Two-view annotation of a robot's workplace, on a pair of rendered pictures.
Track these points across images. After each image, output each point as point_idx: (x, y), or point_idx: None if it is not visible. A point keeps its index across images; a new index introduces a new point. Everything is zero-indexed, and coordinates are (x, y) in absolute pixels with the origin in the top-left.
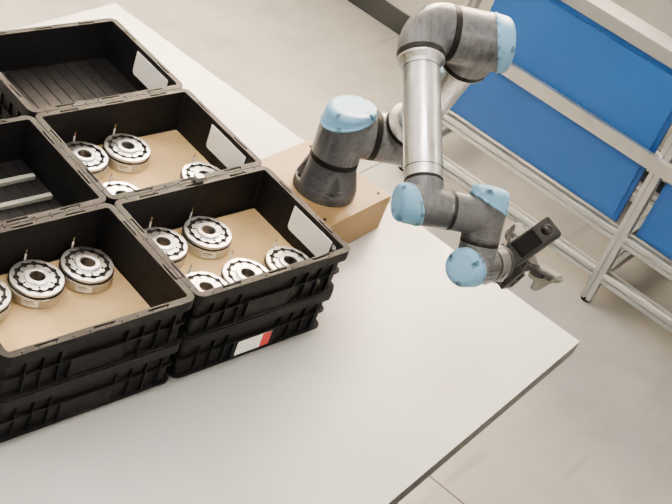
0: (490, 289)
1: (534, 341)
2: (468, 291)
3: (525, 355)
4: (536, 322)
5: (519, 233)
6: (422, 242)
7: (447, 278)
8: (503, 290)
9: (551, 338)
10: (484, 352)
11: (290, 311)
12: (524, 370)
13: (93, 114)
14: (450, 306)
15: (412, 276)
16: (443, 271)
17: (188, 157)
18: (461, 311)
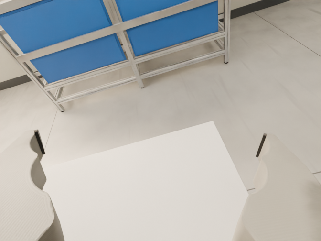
0: (127, 158)
1: (198, 162)
2: (116, 182)
3: (214, 187)
4: (178, 143)
5: (6, 222)
6: (51, 182)
7: (92, 192)
8: (134, 147)
9: (201, 142)
10: (194, 240)
11: None
12: (236, 207)
13: None
14: (119, 223)
15: (65, 234)
16: (85, 189)
17: None
18: (131, 214)
